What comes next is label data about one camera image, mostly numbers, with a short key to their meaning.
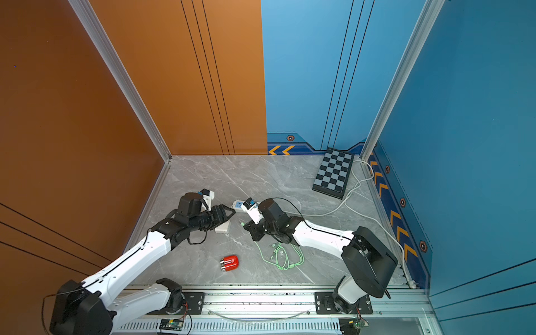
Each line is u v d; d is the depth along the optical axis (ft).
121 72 2.80
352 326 2.31
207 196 2.48
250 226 2.49
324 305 2.38
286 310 2.38
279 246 2.83
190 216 2.04
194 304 2.39
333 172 3.57
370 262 1.43
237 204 3.18
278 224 2.10
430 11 2.29
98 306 1.27
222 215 2.36
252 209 2.38
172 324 2.36
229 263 2.62
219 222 2.29
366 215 3.17
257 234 2.37
